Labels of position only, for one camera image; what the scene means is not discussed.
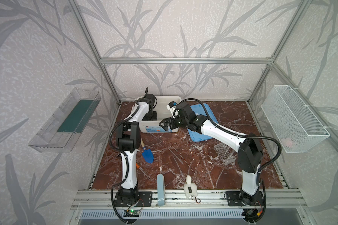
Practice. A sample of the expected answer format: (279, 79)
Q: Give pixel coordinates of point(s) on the blue garden trowel wooden handle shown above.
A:
(147, 153)

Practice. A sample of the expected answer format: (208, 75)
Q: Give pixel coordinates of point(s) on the aluminium front rail frame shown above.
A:
(176, 199)

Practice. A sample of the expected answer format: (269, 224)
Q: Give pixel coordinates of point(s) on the white wire mesh basket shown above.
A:
(291, 117)

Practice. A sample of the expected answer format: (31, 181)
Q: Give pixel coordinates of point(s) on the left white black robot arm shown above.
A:
(125, 138)

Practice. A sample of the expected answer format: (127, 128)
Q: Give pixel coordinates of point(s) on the pink object in basket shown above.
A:
(288, 143)

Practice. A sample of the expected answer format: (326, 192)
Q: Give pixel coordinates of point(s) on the clear acrylic wall shelf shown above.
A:
(64, 128)

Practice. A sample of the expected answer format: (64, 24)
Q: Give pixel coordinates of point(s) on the light blue standing block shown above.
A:
(160, 190)

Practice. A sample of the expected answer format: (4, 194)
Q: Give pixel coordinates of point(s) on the clear test tube rack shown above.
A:
(225, 153)

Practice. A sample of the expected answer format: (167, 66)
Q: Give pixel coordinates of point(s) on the orange handled screwdriver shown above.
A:
(140, 168)

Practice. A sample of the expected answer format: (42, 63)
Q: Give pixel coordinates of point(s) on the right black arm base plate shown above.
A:
(233, 198)

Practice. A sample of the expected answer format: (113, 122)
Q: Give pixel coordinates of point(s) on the white plastic storage bin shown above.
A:
(162, 112)

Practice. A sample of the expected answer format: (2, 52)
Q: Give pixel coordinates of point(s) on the green circuit board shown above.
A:
(131, 213)

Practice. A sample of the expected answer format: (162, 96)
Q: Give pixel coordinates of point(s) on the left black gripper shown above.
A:
(150, 113)

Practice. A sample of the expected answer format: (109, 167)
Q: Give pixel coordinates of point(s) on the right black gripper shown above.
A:
(169, 122)

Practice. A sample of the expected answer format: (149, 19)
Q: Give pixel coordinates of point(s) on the white plastic squeeze bottle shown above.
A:
(190, 188)

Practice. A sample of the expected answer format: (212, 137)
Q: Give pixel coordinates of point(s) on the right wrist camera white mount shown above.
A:
(171, 107)

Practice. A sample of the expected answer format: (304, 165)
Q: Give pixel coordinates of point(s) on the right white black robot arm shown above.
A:
(248, 147)

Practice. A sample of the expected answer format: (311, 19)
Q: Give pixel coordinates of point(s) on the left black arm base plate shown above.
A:
(144, 199)

